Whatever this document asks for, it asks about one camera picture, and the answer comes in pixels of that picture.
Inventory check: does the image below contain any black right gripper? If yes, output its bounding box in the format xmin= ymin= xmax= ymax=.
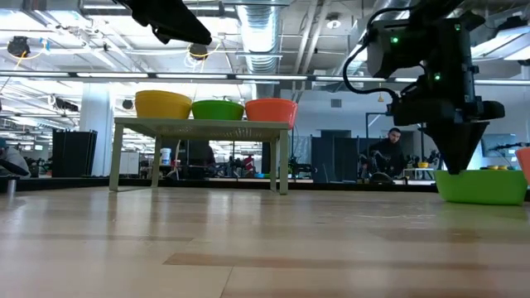
xmin=388 ymin=18 xmax=506 ymax=175

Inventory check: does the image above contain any green plastic mini bowl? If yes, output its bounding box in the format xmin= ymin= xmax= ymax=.
xmin=433 ymin=169 xmax=529 ymax=206
xmin=190 ymin=99 xmax=245 ymax=122

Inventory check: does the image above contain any orange plastic mini bowl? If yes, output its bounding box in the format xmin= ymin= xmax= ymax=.
xmin=244 ymin=98 xmax=299 ymax=130
xmin=515 ymin=147 xmax=530 ymax=185

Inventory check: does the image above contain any long ceiling light strip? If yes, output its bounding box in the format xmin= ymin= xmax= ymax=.
xmin=0 ymin=70 xmax=387 ymax=83
xmin=393 ymin=76 xmax=530 ymax=86

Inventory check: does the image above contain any pale green metal shelf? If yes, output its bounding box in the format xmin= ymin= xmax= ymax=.
xmin=109 ymin=117 xmax=291 ymax=195

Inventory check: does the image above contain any white ceiling light panel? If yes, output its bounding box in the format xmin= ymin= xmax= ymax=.
xmin=471 ymin=25 xmax=530 ymax=61

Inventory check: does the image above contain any black room divider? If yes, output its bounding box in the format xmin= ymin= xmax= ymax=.
xmin=311 ymin=130 xmax=366 ymax=184

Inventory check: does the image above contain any white room pillar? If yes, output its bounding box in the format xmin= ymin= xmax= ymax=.
xmin=79 ymin=82 xmax=115 ymax=178

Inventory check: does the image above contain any black room partition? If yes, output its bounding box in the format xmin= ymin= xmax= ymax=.
xmin=52 ymin=129 xmax=99 ymax=179

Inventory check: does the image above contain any black ceiling cable reel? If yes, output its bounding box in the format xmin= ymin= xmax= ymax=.
xmin=188 ymin=43 xmax=209 ymax=60
xmin=7 ymin=36 xmax=31 ymax=58

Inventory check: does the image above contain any silver ventilation duct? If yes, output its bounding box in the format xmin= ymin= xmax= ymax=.
xmin=234 ymin=0 xmax=283 ymax=100

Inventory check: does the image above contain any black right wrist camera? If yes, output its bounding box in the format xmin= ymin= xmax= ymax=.
xmin=366 ymin=18 xmax=441 ymax=79

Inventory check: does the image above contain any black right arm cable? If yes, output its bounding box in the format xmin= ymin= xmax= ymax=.
xmin=342 ymin=7 xmax=401 ymax=100

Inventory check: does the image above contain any black table edge rail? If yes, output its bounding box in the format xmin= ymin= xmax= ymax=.
xmin=0 ymin=176 xmax=440 ymax=194

